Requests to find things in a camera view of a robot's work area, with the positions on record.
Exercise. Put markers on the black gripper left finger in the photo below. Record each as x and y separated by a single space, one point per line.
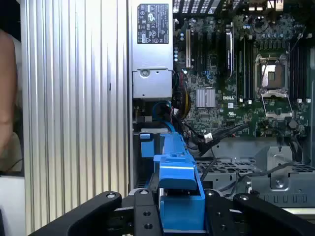
142 216

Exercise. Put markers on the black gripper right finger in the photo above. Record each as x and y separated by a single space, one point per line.
217 216

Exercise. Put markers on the hard disk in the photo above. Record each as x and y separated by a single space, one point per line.
179 172

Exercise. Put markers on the disk bay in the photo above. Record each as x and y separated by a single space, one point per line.
147 172

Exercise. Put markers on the black RAM slot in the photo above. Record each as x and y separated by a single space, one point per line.
248 68
253 68
238 68
243 68

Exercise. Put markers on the white expansion slot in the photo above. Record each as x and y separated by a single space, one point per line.
188 49

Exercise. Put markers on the silver metal drive cage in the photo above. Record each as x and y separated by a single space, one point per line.
246 150

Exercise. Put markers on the green Dell motherboard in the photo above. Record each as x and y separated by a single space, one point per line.
221 118

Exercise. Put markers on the silver finned heat sink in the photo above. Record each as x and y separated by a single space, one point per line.
206 98

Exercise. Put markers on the metal socket cover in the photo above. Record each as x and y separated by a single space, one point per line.
275 93

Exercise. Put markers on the open PC case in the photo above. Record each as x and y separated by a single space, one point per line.
130 73

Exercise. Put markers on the CPU socket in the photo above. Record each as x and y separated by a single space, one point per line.
273 76

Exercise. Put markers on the thin metal locking lever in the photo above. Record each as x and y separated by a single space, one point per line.
266 70

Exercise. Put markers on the silver power supply unit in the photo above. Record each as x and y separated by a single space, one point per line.
152 61

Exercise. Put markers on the silver blue upright card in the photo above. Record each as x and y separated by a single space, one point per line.
230 54

